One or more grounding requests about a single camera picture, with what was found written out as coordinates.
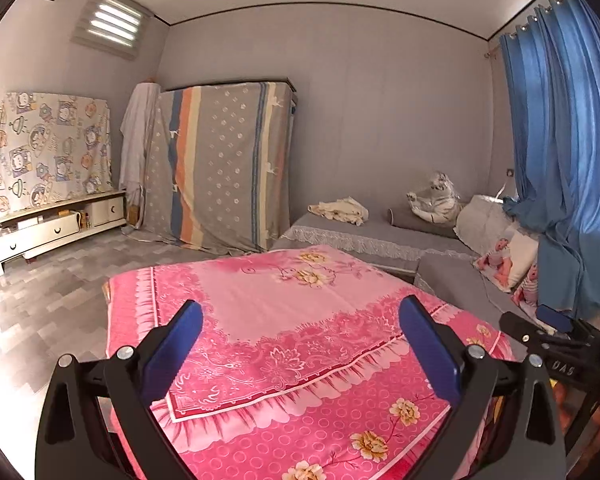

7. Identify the white lace sofa trim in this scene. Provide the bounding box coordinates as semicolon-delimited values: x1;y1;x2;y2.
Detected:
279;225;473;263

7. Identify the cartoon print pillow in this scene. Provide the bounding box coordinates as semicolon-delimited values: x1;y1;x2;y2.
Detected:
472;232;540;293
511;262;543;306

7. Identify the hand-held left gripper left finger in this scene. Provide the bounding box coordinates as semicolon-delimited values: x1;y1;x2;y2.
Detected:
35;300;204;480

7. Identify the window blind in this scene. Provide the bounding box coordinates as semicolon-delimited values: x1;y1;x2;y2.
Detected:
71;0;148;61

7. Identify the cream cloth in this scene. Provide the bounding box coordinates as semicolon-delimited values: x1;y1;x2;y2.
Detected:
307;197;370;226

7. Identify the white tv cabinet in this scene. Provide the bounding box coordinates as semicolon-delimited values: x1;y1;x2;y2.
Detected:
0;189;128;277

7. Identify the pink floral blanket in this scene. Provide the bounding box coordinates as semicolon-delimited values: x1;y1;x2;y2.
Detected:
102;245;528;480

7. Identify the striped covered mattress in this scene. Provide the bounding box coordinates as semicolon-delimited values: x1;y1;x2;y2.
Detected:
122;77;298;256

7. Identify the grey sofa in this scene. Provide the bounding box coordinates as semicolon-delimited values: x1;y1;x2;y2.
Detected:
270;210;600;361

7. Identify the grey pillow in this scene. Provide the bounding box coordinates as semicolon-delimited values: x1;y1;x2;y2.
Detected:
387;206;461;240

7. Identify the cartoon print cloth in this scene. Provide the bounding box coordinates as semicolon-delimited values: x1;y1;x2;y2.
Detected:
0;91;113;218

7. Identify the white lace covered cushion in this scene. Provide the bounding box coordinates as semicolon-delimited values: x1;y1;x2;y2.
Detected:
454;195;521;256

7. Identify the white plush tiger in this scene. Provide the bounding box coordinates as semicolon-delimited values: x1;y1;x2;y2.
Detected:
406;172;466;224

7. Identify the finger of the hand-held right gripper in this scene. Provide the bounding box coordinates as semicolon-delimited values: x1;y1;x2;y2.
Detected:
536;304;576;333
500;311;548;348

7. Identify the white hanging cloth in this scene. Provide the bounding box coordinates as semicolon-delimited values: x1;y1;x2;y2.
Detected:
119;82;162;206

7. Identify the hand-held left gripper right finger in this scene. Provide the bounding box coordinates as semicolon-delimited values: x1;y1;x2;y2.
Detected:
399;296;567;480

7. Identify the blue curtain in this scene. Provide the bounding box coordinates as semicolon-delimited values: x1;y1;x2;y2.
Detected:
499;0;600;321

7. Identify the wooden curtain rod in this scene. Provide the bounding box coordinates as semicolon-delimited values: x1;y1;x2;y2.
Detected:
482;0;578;61

